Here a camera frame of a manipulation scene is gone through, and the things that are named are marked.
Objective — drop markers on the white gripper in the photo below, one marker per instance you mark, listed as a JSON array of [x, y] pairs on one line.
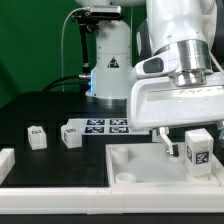
[[156, 102]]

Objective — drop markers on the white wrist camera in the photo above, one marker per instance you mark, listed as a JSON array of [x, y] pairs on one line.
[[156, 66]]

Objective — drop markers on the white square tabletop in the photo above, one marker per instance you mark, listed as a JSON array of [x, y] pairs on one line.
[[147, 165]]

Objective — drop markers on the white U-shaped obstacle fence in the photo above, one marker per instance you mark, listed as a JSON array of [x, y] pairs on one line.
[[124, 199]]

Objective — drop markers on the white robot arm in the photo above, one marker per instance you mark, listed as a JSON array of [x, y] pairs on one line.
[[174, 84]]

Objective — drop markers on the AprilTag base sheet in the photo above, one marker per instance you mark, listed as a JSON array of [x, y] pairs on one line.
[[103, 126]]

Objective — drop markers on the black camera on stand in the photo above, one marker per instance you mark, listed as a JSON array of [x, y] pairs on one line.
[[88, 19]]

